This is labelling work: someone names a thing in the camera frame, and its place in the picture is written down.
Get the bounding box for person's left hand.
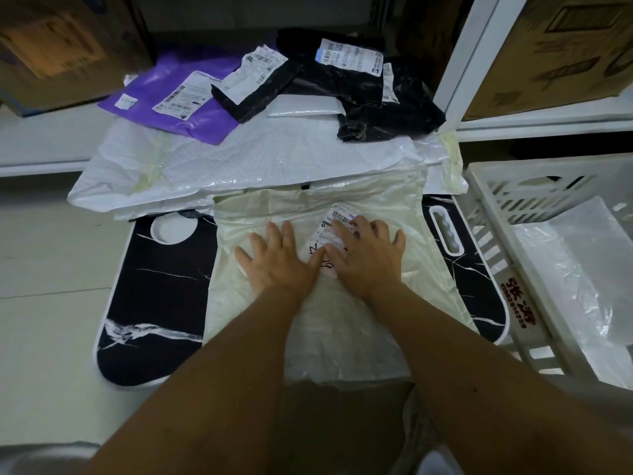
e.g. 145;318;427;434
235;220;327;298

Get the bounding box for person's right hand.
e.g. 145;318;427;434
324;214;407;301

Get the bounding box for cream mailer with handwritten label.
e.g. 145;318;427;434
202;180;479;387

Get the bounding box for pile of white mailers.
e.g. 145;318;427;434
67;73;468;222

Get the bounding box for white plastic basket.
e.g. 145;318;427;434
464;154;633;391

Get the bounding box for small black parcel with label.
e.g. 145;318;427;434
211;44;303;124

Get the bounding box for translucent white bubble mailer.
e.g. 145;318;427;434
512;196;633;390

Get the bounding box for purple mailer bag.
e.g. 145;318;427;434
98;53;248;146

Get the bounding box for white metal shelf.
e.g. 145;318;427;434
0;0;633;179

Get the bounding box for person's left forearm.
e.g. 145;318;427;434
84;286;307;475

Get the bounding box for person's right forearm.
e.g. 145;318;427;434
373;286;633;475

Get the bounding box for person's white shorts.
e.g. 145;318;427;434
0;442;471;475

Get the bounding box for black marble lap table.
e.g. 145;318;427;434
92;195;510;389

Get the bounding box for cardboard box with black print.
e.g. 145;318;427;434
395;0;633;121

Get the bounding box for cardboard box with orange label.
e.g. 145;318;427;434
0;0;154;117

